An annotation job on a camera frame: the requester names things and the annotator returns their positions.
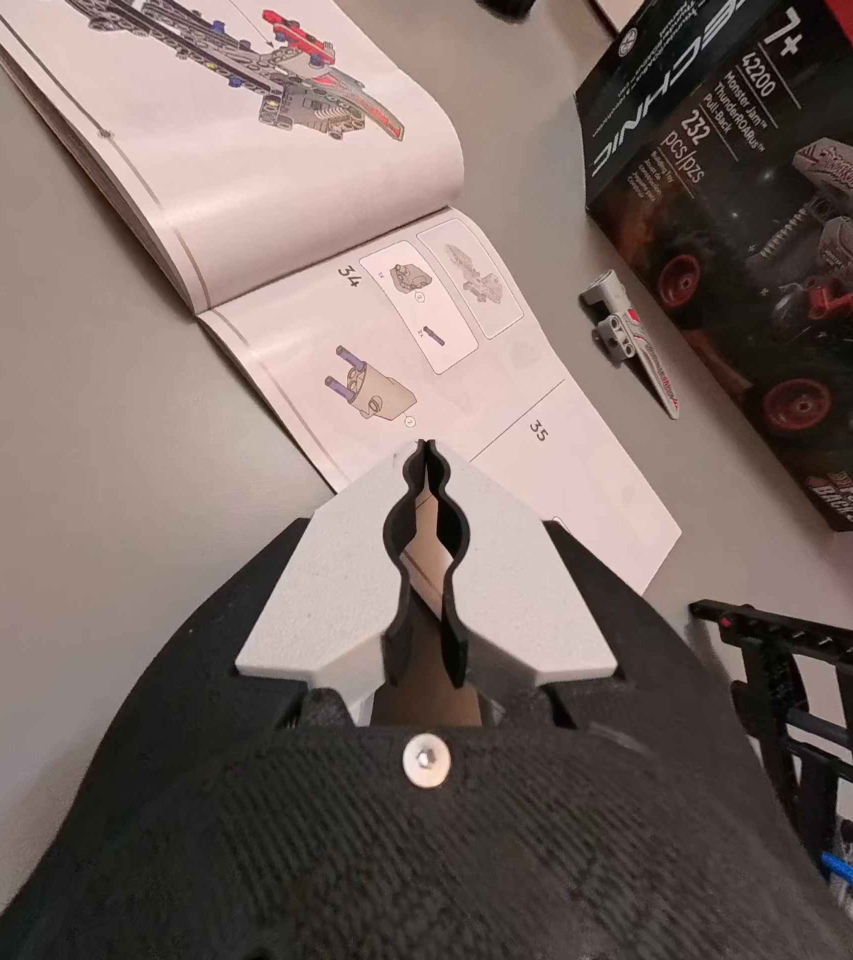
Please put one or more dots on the grey red toy panel piece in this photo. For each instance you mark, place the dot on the grey red toy panel piece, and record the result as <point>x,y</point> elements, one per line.
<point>639,337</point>

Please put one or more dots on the black toy set box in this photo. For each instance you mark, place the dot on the black toy set box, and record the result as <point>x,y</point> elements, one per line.
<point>771,225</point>

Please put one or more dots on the black toy tyre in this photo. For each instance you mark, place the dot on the black toy tyre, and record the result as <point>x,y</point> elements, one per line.
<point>505,6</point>

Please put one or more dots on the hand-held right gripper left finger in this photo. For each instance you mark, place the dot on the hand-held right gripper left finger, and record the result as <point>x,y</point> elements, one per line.
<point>321,602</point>

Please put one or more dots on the black toy vehicle chassis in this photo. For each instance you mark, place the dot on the black toy vehicle chassis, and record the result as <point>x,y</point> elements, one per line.
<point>785,634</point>

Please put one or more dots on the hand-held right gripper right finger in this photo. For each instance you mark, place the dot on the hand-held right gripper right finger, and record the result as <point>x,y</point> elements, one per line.
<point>531,602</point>

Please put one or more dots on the white instruction booklet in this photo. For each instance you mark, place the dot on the white instruction booklet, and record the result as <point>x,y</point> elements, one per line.
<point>307,186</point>

